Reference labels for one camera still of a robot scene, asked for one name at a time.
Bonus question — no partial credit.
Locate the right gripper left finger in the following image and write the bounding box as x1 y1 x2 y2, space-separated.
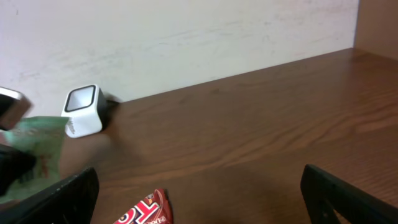
1 167 100 224

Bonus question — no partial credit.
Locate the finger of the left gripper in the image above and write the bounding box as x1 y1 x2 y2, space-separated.
1 144 36 196

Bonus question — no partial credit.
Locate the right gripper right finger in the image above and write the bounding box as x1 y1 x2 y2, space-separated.
300 164 397 224

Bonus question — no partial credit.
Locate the green wet wipes packet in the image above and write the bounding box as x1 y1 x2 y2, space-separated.
1 116 69 203

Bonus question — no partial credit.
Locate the red chocolate bar wrapper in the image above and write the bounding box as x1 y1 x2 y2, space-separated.
114 189 174 224

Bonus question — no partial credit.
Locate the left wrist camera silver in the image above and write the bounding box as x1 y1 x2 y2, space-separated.
1 87 32 131

